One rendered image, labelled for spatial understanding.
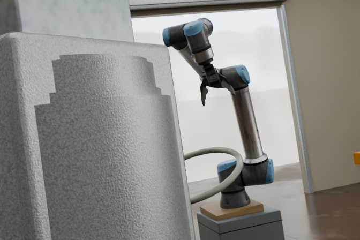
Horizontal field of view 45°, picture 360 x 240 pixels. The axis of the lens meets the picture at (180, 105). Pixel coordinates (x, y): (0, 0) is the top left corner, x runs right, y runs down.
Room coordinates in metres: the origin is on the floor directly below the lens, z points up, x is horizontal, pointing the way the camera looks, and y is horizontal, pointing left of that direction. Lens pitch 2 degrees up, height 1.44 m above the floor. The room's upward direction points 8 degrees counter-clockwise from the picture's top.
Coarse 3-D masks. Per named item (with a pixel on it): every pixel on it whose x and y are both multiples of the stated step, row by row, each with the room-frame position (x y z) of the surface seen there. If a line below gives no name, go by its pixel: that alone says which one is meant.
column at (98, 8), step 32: (0, 0) 0.49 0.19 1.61; (32, 0) 0.49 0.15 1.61; (64, 0) 0.53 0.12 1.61; (96, 0) 0.57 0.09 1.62; (128, 0) 0.62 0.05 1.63; (0, 32) 0.50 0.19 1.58; (32, 32) 0.49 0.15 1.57; (64, 32) 0.52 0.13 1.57; (96, 32) 0.57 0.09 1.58; (128, 32) 0.61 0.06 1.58
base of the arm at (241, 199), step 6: (222, 192) 2.68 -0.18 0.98; (228, 192) 2.65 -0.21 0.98; (234, 192) 2.64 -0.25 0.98; (240, 192) 2.65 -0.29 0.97; (222, 198) 2.68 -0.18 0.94; (228, 198) 2.65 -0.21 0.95; (234, 198) 2.63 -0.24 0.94; (240, 198) 2.64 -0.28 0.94; (246, 198) 2.67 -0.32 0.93; (222, 204) 2.67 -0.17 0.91; (228, 204) 2.66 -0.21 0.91; (234, 204) 2.63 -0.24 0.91; (240, 204) 2.63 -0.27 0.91; (246, 204) 2.65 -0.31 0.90
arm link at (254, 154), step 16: (240, 64) 2.46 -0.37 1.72; (240, 80) 2.43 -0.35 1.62; (240, 96) 2.46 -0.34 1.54; (240, 112) 2.49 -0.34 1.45; (240, 128) 2.54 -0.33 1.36; (256, 128) 2.54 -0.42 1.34; (256, 144) 2.54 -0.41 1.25; (256, 160) 2.56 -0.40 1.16; (272, 160) 2.64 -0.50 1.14; (256, 176) 2.58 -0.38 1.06; (272, 176) 2.58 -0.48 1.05
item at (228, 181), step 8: (192, 152) 2.28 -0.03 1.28; (200, 152) 2.26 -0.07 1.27; (208, 152) 2.24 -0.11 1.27; (216, 152) 2.22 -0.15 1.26; (224, 152) 2.18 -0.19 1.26; (232, 152) 2.11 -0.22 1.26; (240, 160) 2.00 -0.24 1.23; (240, 168) 1.95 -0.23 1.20; (232, 176) 1.90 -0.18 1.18; (224, 184) 1.86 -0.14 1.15; (208, 192) 1.84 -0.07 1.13; (216, 192) 1.85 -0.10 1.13; (192, 200) 1.84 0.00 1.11; (200, 200) 1.84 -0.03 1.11
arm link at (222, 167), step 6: (222, 162) 2.72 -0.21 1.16; (228, 162) 2.65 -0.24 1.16; (234, 162) 2.64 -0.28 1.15; (222, 168) 2.65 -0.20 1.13; (228, 168) 2.63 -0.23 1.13; (234, 168) 2.63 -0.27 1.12; (222, 174) 2.65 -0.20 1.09; (228, 174) 2.63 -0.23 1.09; (240, 174) 2.61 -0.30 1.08; (222, 180) 2.66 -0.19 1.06; (240, 180) 2.62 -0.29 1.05; (228, 186) 2.64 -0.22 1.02; (234, 186) 2.64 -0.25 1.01; (240, 186) 2.65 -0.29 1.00
